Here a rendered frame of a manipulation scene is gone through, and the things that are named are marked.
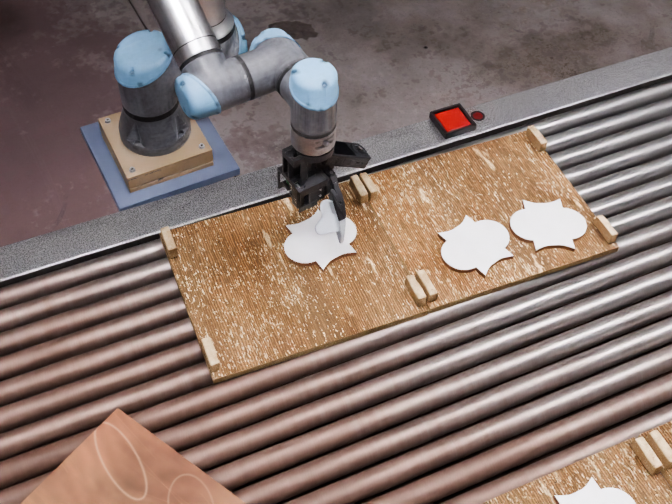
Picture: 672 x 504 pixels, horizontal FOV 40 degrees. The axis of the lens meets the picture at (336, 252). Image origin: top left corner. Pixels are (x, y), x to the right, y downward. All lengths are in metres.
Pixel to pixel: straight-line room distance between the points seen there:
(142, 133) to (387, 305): 0.63
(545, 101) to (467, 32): 1.70
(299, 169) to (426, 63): 2.11
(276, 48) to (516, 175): 0.65
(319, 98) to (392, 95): 2.06
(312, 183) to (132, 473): 0.56
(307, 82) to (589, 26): 2.64
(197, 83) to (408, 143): 0.66
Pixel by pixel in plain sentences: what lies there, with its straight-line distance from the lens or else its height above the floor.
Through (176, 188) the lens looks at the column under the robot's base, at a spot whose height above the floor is 0.87.
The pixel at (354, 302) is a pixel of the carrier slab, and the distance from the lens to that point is 1.68.
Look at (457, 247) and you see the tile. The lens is 1.76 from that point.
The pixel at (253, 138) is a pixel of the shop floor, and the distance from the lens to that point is 3.30.
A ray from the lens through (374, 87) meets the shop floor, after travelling 3.51.
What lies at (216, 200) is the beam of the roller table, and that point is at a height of 0.91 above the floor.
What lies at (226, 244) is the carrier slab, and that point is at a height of 0.94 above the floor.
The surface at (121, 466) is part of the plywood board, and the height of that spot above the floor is 1.04.
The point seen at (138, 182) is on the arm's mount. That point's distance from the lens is 1.95.
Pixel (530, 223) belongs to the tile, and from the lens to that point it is 1.83.
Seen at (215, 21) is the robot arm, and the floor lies 1.19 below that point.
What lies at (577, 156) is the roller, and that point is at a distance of 2.04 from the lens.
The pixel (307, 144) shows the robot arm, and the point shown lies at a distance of 1.50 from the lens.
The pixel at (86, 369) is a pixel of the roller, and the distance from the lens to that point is 1.67.
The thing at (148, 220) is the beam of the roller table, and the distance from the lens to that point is 1.85.
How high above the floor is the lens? 2.30
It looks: 51 degrees down
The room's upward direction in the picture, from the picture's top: 3 degrees clockwise
